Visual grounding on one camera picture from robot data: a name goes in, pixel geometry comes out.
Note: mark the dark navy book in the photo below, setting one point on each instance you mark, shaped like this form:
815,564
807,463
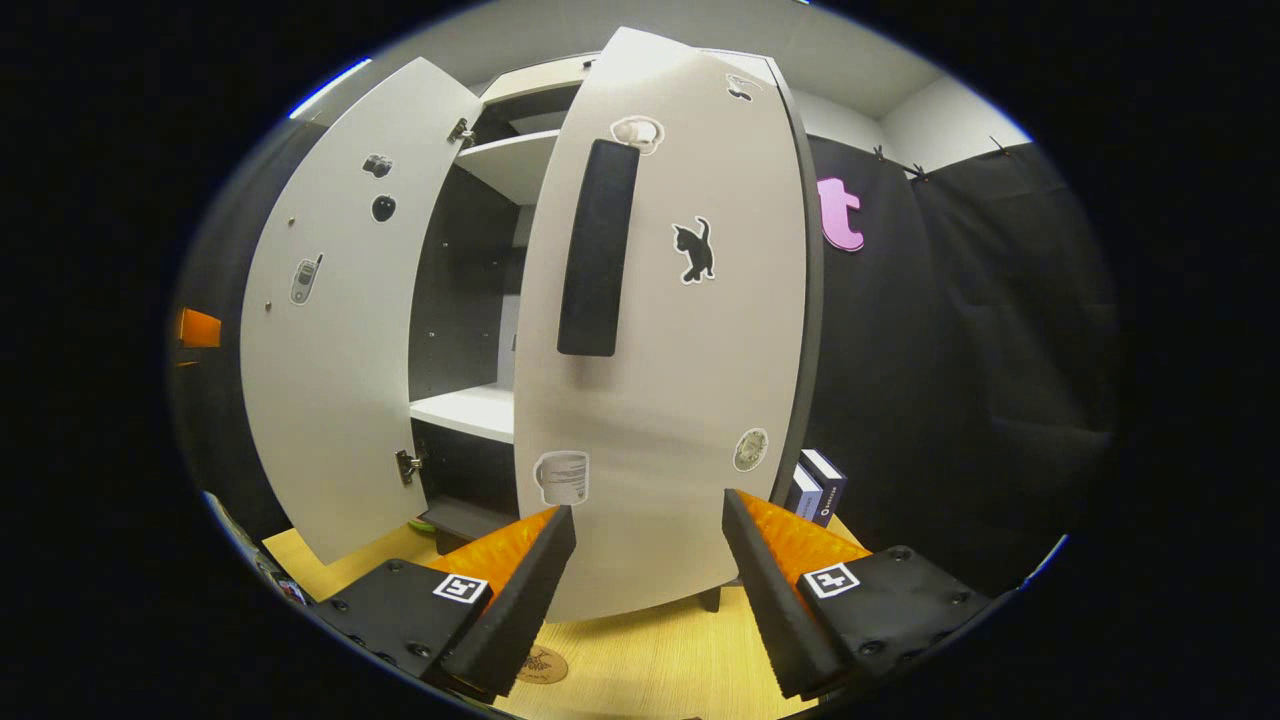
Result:
832,490

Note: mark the white cabinet door phone sticker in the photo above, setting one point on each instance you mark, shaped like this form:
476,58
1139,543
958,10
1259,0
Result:
340,380

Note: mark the white cabinet shelf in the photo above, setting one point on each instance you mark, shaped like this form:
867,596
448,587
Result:
470,410
520,165

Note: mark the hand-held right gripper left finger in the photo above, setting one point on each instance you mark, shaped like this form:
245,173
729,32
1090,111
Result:
515,620

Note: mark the white cabinet door hat sticker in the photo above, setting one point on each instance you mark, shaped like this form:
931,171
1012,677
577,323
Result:
680,380

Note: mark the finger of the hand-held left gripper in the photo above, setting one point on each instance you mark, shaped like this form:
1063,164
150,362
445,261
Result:
200,328

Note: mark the white cabinet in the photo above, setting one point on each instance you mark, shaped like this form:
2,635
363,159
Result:
460,300

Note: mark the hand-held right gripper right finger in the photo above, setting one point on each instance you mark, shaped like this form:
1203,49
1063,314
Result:
775,610

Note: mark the black backdrop cloth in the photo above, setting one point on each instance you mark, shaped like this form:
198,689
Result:
950,350

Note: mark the narrow ceiling light strip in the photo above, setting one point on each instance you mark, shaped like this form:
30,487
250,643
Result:
330,88

